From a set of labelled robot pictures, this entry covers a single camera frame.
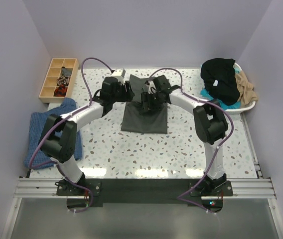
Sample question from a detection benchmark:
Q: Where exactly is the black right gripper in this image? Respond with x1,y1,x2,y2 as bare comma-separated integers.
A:
140,91,163,115

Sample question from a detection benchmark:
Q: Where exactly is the grey t shirt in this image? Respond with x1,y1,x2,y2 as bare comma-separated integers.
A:
121,75,168,134

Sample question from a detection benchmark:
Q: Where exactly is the blue checked shirt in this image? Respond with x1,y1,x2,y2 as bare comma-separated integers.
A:
23,98,77,170

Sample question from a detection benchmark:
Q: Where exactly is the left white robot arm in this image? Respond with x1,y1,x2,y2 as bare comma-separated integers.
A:
36,77,134,195

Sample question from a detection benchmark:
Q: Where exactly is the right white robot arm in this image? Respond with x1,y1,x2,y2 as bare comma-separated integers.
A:
141,75,228,196

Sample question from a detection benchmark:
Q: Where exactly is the teal garment in basket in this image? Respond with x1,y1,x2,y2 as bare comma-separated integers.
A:
200,88,241,112

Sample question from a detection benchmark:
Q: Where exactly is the grey sock in tray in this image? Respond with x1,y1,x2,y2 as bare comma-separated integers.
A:
61,67,72,77

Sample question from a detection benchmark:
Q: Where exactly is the patterned sock in tray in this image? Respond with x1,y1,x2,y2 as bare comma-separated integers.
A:
57,76,70,87

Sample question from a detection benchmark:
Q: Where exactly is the red black sock in tray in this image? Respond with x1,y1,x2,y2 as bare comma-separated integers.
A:
53,85,68,97

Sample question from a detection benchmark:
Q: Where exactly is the wooden compartment tray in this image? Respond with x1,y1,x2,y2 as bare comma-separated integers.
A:
39,58,79,104

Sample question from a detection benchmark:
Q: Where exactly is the black garment in basket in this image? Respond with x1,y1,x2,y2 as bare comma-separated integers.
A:
200,58,240,106

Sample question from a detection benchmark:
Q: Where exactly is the white perforated laundry basket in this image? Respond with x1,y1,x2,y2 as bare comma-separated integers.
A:
200,62,259,116

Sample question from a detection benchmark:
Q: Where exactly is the beige garment in basket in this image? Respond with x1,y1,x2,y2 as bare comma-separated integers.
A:
235,71,258,107

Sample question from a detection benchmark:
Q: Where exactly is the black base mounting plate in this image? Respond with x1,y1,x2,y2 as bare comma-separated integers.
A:
55,178,234,212

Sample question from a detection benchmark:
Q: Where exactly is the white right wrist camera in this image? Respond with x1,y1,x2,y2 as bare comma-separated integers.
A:
148,81,157,94

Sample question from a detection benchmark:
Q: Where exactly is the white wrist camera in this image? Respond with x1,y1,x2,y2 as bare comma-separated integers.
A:
148,81,157,94
111,68,126,81

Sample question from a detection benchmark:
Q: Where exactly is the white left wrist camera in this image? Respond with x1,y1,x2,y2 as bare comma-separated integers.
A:
111,68,126,81

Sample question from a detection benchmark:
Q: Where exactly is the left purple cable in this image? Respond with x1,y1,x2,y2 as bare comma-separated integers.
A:
28,57,117,213

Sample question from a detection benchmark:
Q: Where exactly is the purple cable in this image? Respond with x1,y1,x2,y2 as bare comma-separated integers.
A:
144,67,235,213
28,57,117,213

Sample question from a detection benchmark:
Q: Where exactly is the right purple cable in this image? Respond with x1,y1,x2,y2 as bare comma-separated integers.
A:
144,67,235,213

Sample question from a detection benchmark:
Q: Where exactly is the aluminium front frame rail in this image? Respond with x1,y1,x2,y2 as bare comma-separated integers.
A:
14,178,277,199

